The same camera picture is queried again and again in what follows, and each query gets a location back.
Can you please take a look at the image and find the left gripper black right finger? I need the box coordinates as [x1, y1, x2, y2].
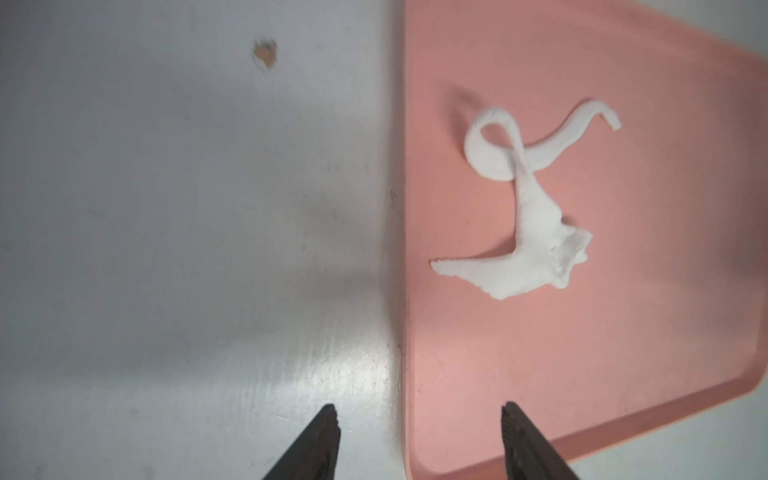
[501, 402, 579, 480]

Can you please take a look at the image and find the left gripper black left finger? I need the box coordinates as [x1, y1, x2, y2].
[263, 404, 341, 480]

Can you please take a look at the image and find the pink tray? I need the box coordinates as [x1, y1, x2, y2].
[404, 1, 767, 479]

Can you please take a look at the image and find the white dough scrap strip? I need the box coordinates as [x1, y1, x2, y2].
[430, 100, 622, 300]

